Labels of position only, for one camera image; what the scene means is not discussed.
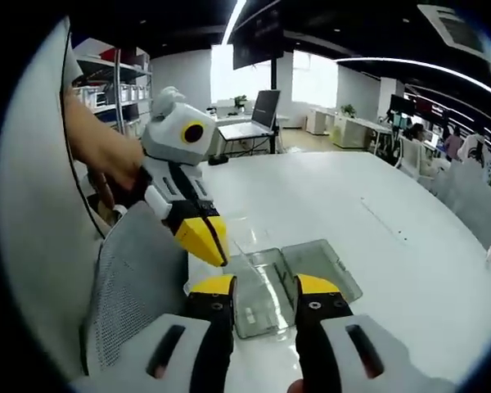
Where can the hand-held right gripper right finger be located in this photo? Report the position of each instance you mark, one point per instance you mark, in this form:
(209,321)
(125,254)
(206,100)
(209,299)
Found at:
(343,352)

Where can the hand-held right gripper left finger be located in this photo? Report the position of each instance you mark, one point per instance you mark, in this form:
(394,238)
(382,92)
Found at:
(168,352)

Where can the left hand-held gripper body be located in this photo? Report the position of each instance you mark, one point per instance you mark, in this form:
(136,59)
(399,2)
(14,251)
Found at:
(168,127)

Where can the grey transparent guide fixture box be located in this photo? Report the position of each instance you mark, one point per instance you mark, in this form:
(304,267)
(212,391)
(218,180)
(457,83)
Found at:
(323,266)

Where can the person's right hand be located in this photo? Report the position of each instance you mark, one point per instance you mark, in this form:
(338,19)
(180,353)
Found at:
(296,387)

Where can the person's left hand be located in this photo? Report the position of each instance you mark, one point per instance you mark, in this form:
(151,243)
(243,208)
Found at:
(118,163)

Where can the black small device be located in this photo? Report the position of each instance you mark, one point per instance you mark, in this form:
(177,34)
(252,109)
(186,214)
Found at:
(218,160)

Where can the metal storage shelf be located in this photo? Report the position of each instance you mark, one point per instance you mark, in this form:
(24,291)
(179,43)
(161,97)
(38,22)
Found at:
(118,90)

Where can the black folding stand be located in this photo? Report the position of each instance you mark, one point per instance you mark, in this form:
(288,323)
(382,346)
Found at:
(249,147)

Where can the grey mesh office chair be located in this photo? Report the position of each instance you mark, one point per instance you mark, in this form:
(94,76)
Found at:
(139,278)

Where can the potted plant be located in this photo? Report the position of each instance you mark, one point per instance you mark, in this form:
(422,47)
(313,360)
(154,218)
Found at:
(240,102)
(348,110)

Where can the open laptop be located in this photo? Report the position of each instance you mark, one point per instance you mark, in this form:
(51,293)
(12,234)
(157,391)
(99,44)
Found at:
(266,110)

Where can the black display on stand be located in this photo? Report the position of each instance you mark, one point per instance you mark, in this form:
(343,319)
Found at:
(262,37)

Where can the person's grey shirt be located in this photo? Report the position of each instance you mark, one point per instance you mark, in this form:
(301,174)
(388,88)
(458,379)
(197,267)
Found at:
(37,204)

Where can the white desk row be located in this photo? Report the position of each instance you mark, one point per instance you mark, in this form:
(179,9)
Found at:
(348,131)

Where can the white paper cup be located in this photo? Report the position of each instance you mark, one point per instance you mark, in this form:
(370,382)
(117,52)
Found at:
(489,256)

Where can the pale grey office chair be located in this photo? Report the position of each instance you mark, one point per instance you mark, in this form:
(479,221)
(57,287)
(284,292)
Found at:
(470,204)

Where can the black monitor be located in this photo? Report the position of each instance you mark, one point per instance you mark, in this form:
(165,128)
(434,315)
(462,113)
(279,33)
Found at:
(402,104)

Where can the ceiling air vent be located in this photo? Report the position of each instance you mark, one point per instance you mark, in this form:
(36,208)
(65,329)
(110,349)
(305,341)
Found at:
(454,24)

